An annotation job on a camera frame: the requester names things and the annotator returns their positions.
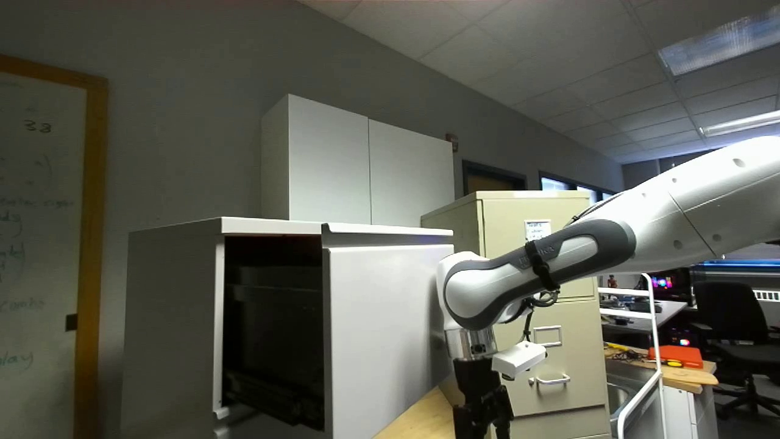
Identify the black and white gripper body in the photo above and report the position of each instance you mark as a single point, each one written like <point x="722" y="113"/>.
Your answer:
<point x="485" y="402"/>

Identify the white drawer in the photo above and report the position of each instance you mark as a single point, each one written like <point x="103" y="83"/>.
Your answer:
<point x="331" y="333"/>

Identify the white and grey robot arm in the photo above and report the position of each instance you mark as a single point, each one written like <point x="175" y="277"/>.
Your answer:
<point x="699" y="210"/>

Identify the beige metal filing cabinet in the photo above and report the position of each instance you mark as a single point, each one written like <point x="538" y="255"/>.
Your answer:
<point x="566" y="394"/>

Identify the white file cabinet body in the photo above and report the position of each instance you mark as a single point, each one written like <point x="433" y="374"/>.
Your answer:
<point x="222" y="333"/>

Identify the orange tool on desk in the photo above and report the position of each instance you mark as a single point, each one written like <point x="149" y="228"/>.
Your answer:
<point x="689" y="357"/>

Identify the black office chair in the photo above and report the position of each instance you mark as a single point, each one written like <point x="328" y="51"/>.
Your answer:
<point x="736" y="334"/>

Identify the long ceiling light strip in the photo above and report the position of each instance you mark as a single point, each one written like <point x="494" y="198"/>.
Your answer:
<point x="743" y="126"/>

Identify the wood framed whiteboard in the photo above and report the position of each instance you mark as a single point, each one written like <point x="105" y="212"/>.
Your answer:
<point x="53" y="201"/>

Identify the ceiling fluorescent light panel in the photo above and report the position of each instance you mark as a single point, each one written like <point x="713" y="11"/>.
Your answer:
<point x="725" y="42"/>

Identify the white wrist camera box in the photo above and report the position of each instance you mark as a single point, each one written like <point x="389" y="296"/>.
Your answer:
<point x="517" y="360"/>

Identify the white metal rack frame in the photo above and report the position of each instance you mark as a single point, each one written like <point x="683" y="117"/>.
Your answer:
<point x="634" y="378"/>

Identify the tall white wall cabinet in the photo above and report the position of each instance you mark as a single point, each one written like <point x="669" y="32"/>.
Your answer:
<point x="321" y="162"/>

